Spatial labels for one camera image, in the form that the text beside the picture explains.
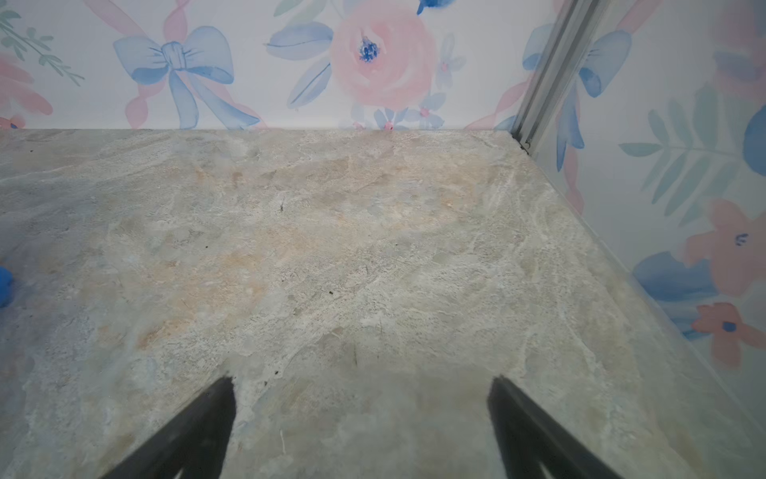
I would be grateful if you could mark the aluminium corner post right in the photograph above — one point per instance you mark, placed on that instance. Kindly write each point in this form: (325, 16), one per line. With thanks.
(563, 51)

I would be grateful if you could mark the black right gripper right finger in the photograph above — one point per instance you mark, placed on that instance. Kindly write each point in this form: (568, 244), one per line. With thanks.
(532, 444)

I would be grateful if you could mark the blue plastic bin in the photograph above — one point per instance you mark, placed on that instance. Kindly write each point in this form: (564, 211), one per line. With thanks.
(6, 286)

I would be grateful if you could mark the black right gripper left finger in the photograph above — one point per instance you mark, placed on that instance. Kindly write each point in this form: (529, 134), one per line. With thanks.
(191, 445)

